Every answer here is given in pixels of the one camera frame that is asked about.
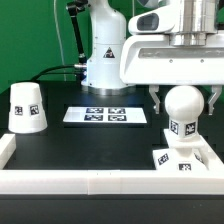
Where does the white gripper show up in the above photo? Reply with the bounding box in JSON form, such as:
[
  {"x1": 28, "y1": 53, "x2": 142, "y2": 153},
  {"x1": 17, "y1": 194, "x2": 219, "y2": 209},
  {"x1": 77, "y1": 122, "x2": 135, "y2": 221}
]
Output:
[{"x1": 120, "y1": 8, "x2": 224, "y2": 115}]

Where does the white lamp bulb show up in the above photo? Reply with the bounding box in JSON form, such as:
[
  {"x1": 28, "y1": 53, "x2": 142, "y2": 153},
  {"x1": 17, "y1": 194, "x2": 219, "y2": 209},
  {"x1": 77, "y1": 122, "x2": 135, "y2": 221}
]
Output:
[{"x1": 165, "y1": 86, "x2": 204, "y2": 141}]

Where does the white lamp base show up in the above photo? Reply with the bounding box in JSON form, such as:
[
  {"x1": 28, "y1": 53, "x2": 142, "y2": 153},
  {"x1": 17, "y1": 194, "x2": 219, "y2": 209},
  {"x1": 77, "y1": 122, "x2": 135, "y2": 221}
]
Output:
[{"x1": 152, "y1": 129, "x2": 207, "y2": 172}]

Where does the white lamp shade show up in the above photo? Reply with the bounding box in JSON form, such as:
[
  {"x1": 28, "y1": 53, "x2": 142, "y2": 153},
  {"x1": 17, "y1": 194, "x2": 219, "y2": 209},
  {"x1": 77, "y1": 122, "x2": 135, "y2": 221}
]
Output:
[{"x1": 8, "y1": 82, "x2": 47, "y2": 134}]

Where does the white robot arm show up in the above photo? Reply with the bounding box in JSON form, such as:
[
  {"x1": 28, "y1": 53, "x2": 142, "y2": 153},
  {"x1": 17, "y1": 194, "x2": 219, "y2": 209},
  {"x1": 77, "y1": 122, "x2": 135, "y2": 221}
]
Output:
[{"x1": 82, "y1": 0, "x2": 224, "y2": 110}]

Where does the white marker sheet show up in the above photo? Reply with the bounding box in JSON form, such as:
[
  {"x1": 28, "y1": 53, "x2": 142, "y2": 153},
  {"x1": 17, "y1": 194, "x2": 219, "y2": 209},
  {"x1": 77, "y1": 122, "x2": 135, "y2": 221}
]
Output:
[{"x1": 63, "y1": 107, "x2": 147, "y2": 124}]

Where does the black cable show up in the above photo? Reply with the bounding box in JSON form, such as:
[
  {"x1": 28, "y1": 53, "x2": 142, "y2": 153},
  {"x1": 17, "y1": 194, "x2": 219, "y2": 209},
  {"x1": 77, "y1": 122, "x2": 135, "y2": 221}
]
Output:
[{"x1": 30, "y1": 64, "x2": 88, "y2": 83}]

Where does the white thin cable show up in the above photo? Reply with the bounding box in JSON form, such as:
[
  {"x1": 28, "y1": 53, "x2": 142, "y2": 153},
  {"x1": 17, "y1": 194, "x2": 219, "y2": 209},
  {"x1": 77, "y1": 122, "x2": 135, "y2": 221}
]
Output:
[{"x1": 53, "y1": 0, "x2": 68, "y2": 82}]

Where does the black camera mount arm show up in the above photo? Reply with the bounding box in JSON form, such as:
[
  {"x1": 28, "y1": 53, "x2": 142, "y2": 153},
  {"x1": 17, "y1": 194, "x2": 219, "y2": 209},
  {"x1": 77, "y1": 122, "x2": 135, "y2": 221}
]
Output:
[{"x1": 66, "y1": 0, "x2": 88, "y2": 64}]

